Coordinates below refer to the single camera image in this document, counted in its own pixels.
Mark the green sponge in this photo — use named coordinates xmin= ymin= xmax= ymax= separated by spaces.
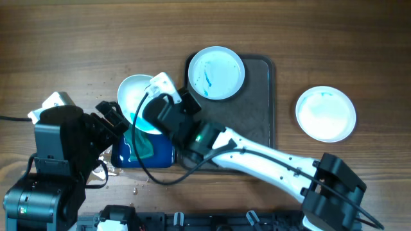
xmin=124 ymin=125 xmax=153 ymax=161

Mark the small white plate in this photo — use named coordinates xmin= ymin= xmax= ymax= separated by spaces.
xmin=188 ymin=46 xmax=245 ymax=101

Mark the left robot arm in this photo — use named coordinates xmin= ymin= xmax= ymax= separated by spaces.
xmin=3 ymin=101 xmax=129 ymax=230

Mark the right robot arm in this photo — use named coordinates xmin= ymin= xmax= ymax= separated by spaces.
xmin=137 ymin=93 xmax=367 ymax=230

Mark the black tray with blue liquid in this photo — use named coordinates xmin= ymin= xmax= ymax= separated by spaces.
xmin=111 ymin=133 xmax=175 ymax=168

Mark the dark brown serving tray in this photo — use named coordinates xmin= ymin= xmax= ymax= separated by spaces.
xmin=177 ymin=52 xmax=276 ymax=175

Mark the water spill on table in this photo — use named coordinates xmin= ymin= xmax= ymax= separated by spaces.
xmin=86 ymin=155 xmax=137 ymax=189

